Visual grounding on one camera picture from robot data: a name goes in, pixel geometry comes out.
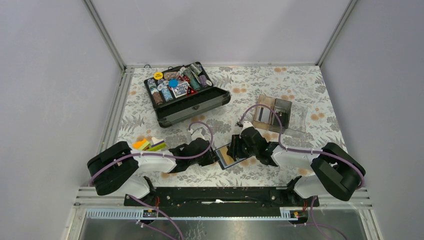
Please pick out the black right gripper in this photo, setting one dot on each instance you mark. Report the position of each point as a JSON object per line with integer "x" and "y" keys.
{"x": 234, "y": 150}

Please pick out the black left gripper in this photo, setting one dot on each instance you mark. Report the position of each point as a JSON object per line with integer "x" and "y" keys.
{"x": 211, "y": 158}

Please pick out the gold credit card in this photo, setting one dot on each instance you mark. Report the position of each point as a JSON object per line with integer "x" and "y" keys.
{"x": 225, "y": 159}

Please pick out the black card holder wallet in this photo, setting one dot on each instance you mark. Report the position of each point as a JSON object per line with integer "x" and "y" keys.
{"x": 238, "y": 160}

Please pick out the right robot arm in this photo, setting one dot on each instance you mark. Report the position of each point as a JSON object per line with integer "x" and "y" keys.
{"x": 335, "y": 172}

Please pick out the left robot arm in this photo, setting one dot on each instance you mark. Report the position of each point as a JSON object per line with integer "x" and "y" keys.
{"x": 113, "y": 170}

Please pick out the white striped card in box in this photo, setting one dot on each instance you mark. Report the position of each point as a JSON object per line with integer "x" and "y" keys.
{"x": 263, "y": 115}

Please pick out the smoky grey transparent card box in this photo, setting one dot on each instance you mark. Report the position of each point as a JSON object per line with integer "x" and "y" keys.
{"x": 282, "y": 108}

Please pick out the clear transparent card box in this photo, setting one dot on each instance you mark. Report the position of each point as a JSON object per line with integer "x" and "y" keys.
{"x": 297, "y": 121}

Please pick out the blue playing card deck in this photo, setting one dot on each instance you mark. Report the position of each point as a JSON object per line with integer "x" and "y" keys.
{"x": 180, "y": 90}

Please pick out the green purple toy block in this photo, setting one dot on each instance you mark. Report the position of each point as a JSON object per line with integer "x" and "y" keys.
{"x": 157, "y": 144}

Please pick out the black poker chip case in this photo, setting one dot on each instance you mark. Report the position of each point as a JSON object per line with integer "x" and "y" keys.
{"x": 209, "y": 96}

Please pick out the red triangular dealer button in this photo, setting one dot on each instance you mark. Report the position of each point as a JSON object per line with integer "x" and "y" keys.
{"x": 190, "y": 91}

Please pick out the blue poker chip stack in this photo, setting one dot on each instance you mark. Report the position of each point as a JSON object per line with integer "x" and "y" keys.
{"x": 167, "y": 95}

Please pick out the blue round dealer chip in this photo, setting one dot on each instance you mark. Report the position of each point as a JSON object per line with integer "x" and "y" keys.
{"x": 173, "y": 83}

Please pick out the brown poker chip stack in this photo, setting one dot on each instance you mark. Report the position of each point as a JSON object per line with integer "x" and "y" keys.
{"x": 158, "y": 100}

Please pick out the yellow round chip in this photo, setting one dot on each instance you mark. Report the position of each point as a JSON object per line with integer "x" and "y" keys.
{"x": 158, "y": 75}

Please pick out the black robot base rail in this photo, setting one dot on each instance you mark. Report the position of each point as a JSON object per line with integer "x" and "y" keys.
{"x": 264, "y": 196}

